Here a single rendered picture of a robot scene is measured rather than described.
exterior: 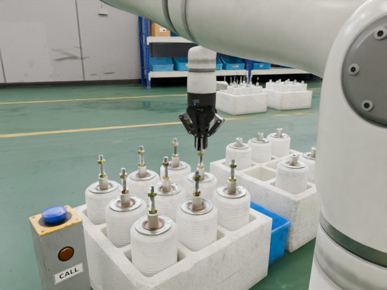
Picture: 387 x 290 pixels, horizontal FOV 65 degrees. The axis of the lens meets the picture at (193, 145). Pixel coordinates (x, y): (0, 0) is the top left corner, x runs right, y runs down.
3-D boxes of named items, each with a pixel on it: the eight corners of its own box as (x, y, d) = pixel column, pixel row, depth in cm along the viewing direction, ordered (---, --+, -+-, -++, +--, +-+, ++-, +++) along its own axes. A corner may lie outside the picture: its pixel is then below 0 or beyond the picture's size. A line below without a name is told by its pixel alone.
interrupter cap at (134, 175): (128, 183, 83) (128, 180, 82) (129, 172, 90) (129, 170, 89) (156, 180, 84) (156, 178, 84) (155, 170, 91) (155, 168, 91)
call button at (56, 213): (71, 221, 53) (69, 211, 52) (46, 230, 50) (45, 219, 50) (63, 212, 56) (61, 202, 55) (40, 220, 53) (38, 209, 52)
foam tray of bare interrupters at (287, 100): (310, 107, 323) (312, 91, 318) (280, 110, 310) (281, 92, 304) (287, 102, 358) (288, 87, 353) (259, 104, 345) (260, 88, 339)
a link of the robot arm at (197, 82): (228, 89, 82) (229, 66, 80) (211, 94, 73) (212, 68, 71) (198, 87, 86) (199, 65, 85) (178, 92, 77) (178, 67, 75)
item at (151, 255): (126, 306, 65) (120, 233, 59) (147, 276, 73) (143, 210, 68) (167, 319, 62) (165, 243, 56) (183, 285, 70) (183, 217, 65)
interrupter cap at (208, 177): (208, 186, 81) (208, 183, 80) (182, 181, 84) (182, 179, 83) (217, 175, 87) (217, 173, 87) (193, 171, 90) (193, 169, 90)
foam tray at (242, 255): (268, 275, 83) (273, 218, 78) (147, 367, 59) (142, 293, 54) (180, 218, 112) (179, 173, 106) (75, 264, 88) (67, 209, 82)
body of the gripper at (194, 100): (179, 89, 77) (180, 125, 79) (210, 91, 73) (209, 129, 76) (193, 86, 83) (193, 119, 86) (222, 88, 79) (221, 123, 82)
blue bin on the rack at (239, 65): (214, 68, 566) (215, 57, 560) (232, 68, 578) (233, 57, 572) (226, 70, 521) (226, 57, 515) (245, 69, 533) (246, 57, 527)
